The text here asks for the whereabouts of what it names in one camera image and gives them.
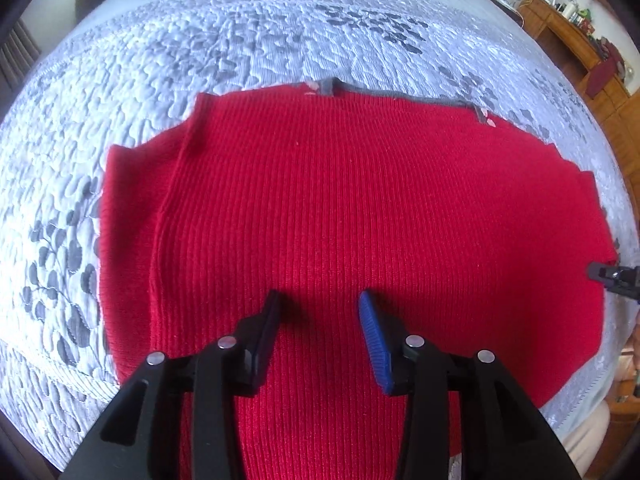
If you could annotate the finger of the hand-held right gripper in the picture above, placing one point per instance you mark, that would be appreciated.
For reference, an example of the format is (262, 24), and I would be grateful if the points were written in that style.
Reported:
(602, 272)

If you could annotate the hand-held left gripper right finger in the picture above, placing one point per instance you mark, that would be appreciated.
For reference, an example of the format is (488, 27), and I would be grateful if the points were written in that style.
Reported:
(377, 340)

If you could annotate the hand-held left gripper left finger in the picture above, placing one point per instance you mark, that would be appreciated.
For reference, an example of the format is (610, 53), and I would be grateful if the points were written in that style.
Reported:
(260, 340)

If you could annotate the red knitted sweater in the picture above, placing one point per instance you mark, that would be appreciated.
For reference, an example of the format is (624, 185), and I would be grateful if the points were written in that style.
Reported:
(350, 200)

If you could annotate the person's right leg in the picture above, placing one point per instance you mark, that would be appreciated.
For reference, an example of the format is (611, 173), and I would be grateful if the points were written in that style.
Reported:
(582, 440)

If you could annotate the dark red hanging cloth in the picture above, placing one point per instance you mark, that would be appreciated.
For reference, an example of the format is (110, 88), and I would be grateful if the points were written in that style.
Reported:
(602, 72)

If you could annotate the wooden cabinet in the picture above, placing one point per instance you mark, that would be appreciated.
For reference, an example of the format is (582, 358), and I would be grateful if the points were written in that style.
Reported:
(575, 45)

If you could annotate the bottles on cabinet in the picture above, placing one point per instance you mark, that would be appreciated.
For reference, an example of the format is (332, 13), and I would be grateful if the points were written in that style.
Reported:
(575, 10)

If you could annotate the grey leaf-print quilt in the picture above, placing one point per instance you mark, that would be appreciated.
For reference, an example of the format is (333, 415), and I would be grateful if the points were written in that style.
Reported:
(150, 85)

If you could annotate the grey curtain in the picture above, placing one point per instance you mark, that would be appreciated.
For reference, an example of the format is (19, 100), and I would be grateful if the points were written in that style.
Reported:
(17, 57)

